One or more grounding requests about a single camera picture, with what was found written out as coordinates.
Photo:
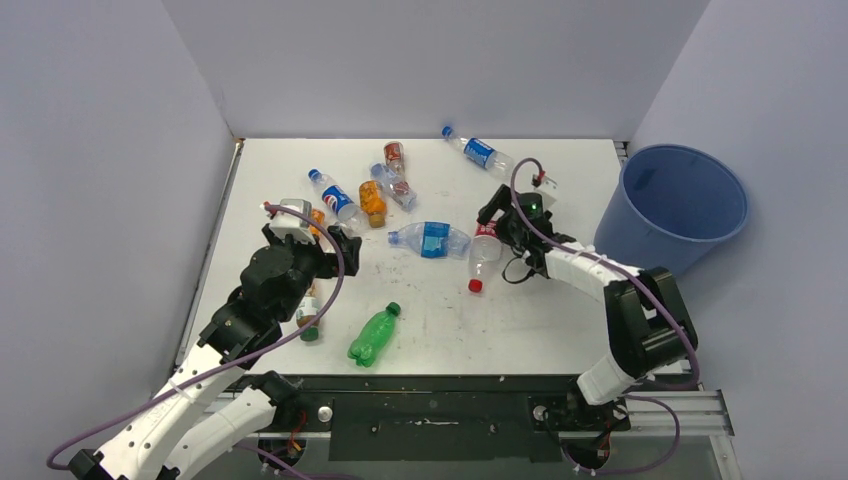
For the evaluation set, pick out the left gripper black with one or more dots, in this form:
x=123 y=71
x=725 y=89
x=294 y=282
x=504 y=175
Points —
x=328 y=262

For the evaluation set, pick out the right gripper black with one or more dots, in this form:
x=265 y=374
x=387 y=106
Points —
x=501 y=201

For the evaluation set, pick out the red cap red label bottle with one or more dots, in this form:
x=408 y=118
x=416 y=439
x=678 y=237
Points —
x=484 y=256

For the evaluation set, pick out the crushed blue label bottle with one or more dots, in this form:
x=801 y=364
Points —
x=431 y=240

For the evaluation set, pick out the green plastic bottle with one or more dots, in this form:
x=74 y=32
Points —
x=374 y=336

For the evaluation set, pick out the blue plastic bin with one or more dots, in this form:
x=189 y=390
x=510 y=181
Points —
x=672 y=205

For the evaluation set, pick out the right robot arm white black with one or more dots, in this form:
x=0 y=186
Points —
x=647 y=322

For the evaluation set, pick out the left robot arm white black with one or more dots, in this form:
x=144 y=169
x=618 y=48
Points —
x=172 y=440

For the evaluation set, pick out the pepsi bottle blue label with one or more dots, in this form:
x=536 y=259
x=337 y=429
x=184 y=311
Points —
x=337 y=200

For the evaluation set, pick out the far blue label bottle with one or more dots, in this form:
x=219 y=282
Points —
x=479 y=153

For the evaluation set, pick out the orange juice bottle gold cap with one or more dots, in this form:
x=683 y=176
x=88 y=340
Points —
x=373 y=204

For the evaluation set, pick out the green cap tea bottle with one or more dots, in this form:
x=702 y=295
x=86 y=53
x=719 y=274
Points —
x=306 y=312

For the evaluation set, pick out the crushed clear bottle blue cap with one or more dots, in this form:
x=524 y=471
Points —
x=394 y=185

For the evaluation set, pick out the red label small bottle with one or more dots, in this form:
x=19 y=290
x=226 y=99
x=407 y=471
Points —
x=394 y=157

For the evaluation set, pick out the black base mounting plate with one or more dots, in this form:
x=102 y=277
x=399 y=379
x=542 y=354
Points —
x=442 y=418

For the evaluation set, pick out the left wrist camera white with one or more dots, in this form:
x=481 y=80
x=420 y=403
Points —
x=283 y=225

